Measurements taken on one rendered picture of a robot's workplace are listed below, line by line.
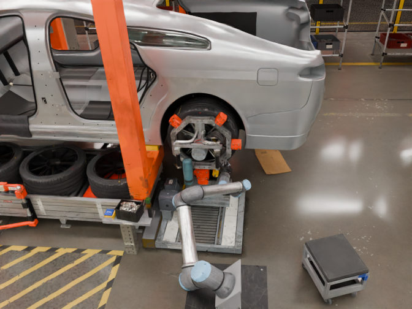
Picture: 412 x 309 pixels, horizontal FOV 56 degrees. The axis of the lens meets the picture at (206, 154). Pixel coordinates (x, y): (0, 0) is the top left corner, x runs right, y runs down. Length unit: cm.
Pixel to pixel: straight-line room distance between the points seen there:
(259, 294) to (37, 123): 260
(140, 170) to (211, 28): 130
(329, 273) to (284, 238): 77
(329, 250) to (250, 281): 70
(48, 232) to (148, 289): 128
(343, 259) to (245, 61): 175
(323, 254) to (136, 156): 169
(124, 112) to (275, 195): 200
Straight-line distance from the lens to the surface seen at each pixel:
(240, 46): 325
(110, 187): 380
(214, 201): 396
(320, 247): 338
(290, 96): 338
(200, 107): 344
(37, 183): 412
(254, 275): 318
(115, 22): 275
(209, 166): 365
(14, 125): 427
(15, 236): 438
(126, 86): 291
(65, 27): 782
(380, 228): 417
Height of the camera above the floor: 283
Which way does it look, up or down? 36 degrees down
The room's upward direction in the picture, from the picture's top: 3 degrees counter-clockwise
